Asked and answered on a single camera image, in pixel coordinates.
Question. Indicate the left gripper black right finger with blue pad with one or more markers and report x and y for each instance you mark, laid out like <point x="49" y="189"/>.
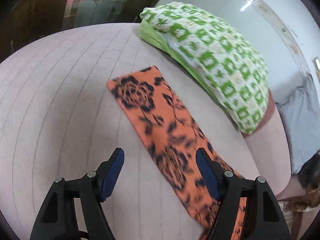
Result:
<point x="263" y="217"/>

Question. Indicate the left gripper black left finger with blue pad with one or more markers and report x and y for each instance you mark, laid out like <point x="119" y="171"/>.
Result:
<point x="72" y="209"/>

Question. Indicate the orange black floral garment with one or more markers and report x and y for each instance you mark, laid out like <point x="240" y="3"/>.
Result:
<point x="170" y="134"/>

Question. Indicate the brown patterned cloth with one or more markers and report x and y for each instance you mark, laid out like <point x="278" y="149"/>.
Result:
<point x="297" y="205"/>

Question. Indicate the dark furry item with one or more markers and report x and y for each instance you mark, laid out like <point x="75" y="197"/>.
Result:
<point x="309" y="174"/>

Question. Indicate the pink bolster pillow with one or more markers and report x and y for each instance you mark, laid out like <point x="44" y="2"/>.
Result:
<point x="269" y="148"/>

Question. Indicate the grey blue pillow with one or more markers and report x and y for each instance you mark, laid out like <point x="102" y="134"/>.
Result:
<point x="299" y="112"/>

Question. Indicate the green white patterned pillow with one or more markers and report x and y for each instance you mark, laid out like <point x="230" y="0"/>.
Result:
<point x="218" y="57"/>

